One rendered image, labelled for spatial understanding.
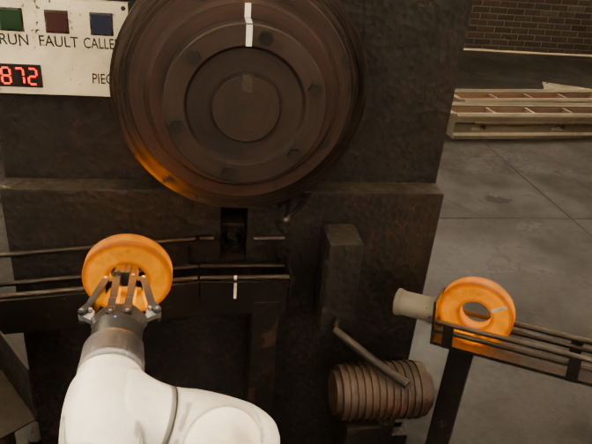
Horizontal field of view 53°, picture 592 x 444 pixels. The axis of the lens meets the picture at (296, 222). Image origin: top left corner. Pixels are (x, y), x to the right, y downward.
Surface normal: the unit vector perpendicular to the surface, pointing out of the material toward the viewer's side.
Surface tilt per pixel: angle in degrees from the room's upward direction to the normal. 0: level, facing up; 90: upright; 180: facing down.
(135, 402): 31
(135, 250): 93
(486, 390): 0
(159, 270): 93
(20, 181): 0
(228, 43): 90
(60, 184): 0
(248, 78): 90
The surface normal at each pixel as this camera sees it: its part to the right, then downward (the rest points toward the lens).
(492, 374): 0.08, -0.88
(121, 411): 0.57, -0.70
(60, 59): 0.15, 0.48
